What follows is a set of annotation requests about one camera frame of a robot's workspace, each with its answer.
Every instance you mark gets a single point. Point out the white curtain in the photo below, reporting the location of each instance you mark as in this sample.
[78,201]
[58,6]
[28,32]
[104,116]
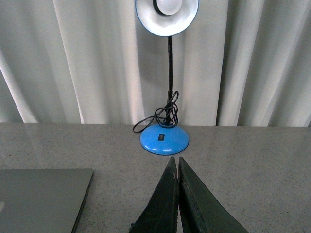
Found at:
[240,63]

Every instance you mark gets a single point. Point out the blue desk lamp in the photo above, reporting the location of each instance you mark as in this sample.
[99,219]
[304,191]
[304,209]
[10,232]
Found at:
[165,18]

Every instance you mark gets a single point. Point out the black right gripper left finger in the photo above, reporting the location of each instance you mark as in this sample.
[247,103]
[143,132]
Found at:
[160,214]

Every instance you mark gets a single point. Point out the grey laptop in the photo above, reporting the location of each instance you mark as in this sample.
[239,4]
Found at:
[42,200]

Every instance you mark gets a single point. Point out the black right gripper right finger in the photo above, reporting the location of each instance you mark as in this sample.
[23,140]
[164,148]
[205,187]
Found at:
[200,211]

